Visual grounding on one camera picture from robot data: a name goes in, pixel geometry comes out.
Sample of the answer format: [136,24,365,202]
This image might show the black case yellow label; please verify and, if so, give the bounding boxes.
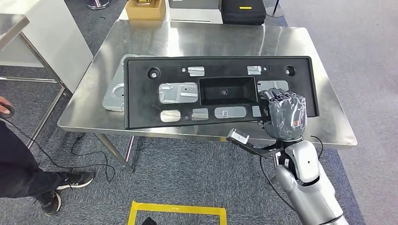
[219,0,268,26]

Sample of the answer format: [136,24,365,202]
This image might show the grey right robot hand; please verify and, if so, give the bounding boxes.
[258,88,308,142]

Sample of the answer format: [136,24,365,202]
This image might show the black plastic plate part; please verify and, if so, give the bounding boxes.
[123,56,320,129]

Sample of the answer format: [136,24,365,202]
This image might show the person's hand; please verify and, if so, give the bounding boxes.
[0,96,12,115]

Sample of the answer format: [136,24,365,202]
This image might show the white cabinet panel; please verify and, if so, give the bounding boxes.
[0,0,94,93]

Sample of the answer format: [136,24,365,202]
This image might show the stainless steel workbench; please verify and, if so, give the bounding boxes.
[57,19,358,173]

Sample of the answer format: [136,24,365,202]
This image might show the brown cardboard box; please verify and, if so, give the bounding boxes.
[125,0,167,22]

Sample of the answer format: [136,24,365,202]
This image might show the dark metal frame legs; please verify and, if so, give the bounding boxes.
[0,14,74,150]

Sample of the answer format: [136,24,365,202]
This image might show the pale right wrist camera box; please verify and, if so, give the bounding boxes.
[229,128,250,145]

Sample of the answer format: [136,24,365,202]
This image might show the stamped silver metal panel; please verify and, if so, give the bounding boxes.
[102,54,290,123]

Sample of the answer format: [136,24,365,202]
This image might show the flat white box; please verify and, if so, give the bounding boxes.
[168,0,224,24]

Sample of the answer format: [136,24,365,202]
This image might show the person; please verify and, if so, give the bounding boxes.
[0,96,95,218]

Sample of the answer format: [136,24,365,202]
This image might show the yellow floor tape square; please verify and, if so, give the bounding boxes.
[127,200,228,225]

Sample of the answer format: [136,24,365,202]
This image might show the thin black pole stand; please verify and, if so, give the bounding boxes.
[267,0,285,18]

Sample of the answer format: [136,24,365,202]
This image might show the black floor cable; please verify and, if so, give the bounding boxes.
[0,118,116,183]

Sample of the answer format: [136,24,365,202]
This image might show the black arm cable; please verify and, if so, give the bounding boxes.
[259,135,324,215]

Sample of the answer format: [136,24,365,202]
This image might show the chrome stanchion base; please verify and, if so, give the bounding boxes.
[86,0,111,10]

